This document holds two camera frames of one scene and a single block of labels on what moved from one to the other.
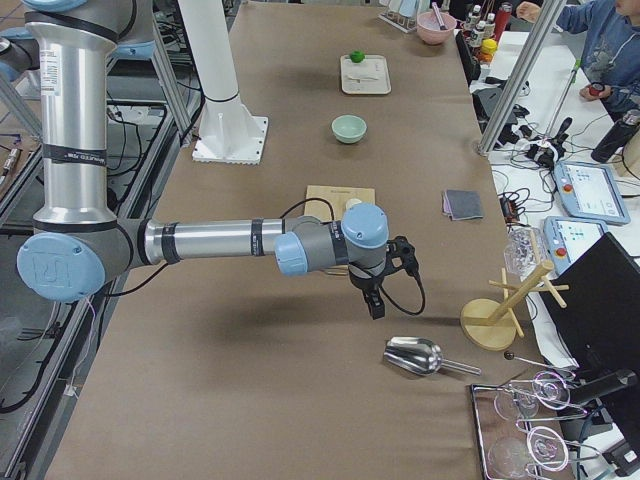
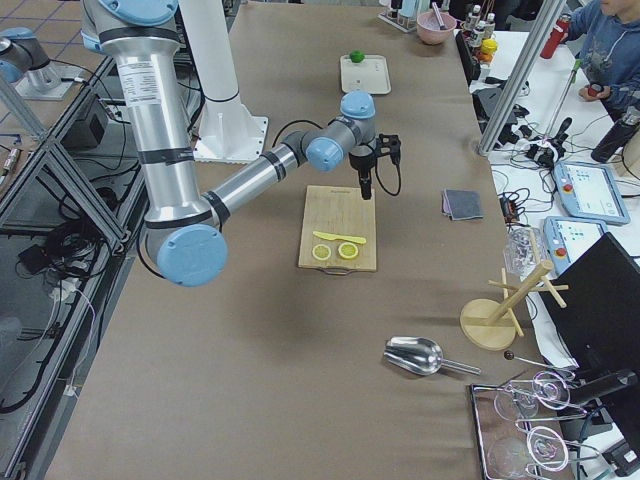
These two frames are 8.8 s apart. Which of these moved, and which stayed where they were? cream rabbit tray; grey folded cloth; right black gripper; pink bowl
Moved: right black gripper
Stayed: cream rabbit tray; pink bowl; grey folded cloth
